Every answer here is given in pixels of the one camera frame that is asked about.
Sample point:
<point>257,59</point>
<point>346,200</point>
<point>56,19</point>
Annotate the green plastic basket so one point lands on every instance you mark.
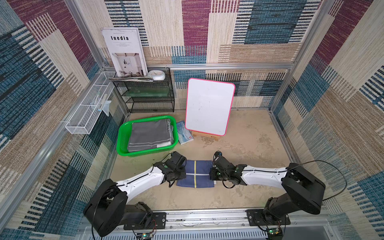
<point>125,133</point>

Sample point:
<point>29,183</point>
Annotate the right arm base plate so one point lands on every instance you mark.
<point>255,216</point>

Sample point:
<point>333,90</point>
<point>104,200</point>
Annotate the white wire wall basket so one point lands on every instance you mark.
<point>95,102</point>

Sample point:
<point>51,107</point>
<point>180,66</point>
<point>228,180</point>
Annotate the wooden whiteboard easel stand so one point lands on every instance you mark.
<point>205,135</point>

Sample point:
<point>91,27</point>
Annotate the navy blue pillowcase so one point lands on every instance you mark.
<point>197,175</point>

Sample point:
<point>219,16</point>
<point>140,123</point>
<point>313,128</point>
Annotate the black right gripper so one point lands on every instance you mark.
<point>217,167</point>

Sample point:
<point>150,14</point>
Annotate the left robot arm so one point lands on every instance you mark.
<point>108,208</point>

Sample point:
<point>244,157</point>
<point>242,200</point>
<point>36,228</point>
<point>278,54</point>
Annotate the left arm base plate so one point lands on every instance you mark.
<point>156,221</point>

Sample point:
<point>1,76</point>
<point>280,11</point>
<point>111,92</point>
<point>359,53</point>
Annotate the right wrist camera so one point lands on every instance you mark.
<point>217,154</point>

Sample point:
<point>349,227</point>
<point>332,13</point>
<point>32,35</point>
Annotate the magazines on shelf top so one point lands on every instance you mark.
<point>133,79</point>

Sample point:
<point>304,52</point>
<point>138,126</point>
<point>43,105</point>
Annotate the blue paperback book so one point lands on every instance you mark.
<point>184,134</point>

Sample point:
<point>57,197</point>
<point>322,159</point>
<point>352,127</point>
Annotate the pink framed whiteboard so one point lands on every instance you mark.
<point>209,106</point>

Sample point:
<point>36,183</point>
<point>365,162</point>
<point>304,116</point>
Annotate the grey striped pillowcase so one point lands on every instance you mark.
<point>150,135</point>

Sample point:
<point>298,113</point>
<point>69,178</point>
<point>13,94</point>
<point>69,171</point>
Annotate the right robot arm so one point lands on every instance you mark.
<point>304,191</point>

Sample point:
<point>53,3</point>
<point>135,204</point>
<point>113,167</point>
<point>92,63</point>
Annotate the black wire shelf rack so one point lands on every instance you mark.
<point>145,97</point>

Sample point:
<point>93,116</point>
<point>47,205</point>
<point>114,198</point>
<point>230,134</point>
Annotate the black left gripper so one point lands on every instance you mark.
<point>183,173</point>

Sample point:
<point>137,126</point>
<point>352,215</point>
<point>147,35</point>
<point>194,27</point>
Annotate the white Inedia poster board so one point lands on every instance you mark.
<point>126,51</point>

